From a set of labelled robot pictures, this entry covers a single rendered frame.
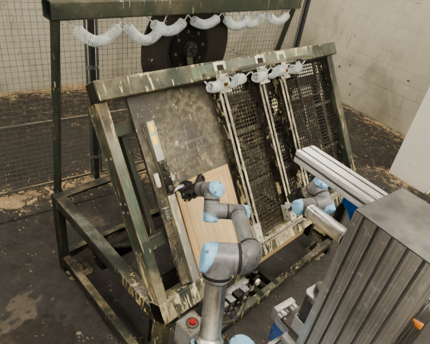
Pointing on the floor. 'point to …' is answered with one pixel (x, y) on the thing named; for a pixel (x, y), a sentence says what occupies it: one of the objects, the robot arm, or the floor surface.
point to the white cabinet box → (424, 142)
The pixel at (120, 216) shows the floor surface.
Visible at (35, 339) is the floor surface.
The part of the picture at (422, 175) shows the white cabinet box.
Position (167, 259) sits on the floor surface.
